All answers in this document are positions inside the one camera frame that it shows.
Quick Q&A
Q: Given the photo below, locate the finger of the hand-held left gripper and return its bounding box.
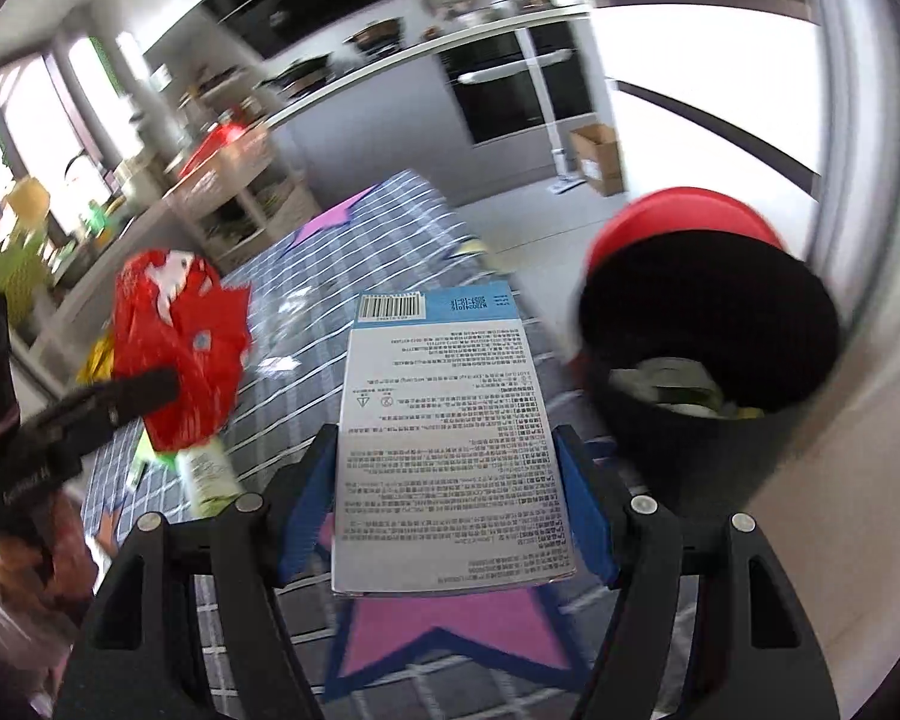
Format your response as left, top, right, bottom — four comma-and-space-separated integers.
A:
28, 366, 181, 458

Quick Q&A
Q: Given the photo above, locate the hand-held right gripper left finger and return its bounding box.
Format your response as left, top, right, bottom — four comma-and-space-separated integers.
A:
52, 424, 340, 720

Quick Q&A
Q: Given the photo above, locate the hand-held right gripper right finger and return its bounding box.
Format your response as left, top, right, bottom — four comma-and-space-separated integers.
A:
553, 424, 841, 720

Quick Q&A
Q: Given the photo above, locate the white green tube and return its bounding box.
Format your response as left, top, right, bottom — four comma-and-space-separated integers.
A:
176, 444, 242, 518

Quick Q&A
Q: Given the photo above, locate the red plastic bag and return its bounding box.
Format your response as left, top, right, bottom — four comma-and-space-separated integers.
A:
111, 247, 254, 455

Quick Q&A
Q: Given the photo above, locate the black round waste bin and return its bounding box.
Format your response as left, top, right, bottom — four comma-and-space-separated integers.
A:
576, 232, 842, 511

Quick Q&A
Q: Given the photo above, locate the white printed cardboard box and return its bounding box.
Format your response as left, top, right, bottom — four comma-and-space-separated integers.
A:
332, 281, 580, 597

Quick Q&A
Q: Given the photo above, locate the golden foil bag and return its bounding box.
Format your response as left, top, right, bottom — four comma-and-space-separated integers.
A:
75, 334, 117, 383

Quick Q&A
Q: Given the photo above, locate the green white packet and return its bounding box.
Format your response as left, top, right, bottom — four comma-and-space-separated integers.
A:
127, 435, 185, 485

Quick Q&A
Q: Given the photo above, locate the light green plastic bag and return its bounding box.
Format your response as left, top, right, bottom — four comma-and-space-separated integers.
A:
611, 358, 725, 412

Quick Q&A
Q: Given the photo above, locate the green yellow plastic basket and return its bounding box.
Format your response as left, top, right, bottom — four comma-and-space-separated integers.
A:
0, 236, 53, 316

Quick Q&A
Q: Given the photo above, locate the grey checkered star tablecloth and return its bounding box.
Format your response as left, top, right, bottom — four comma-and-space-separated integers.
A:
79, 169, 721, 720

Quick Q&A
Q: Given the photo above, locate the yellow plastic container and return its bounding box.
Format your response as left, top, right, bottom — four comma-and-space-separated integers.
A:
4, 176, 50, 222

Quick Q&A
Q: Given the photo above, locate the beige plastic storage trolley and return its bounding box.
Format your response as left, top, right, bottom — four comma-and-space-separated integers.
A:
161, 127, 323, 271

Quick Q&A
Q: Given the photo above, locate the red plastic basket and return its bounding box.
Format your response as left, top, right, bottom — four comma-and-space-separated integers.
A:
176, 124, 248, 177

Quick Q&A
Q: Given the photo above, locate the brown cardboard box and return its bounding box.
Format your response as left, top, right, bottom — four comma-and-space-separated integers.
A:
568, 124, 625, 197

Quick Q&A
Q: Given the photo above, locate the black wok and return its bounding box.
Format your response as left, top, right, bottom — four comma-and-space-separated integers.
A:
270, 52, 335, 87

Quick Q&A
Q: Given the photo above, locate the black built-in oven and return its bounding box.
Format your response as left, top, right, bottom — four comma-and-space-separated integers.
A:
442, 19, 597, 147

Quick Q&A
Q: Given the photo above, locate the white mop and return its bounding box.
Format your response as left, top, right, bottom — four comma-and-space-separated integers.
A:
521, 21, 590, 192

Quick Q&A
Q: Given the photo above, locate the black range hood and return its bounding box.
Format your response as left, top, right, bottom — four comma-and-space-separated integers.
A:
202, 0, 406, 61

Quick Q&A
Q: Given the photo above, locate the dark cooking pot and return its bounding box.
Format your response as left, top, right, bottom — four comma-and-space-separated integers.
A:
345, 19, 406, 53

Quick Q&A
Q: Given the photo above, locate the white refrigerator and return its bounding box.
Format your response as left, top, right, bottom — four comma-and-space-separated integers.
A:
555, 0, 833, 203

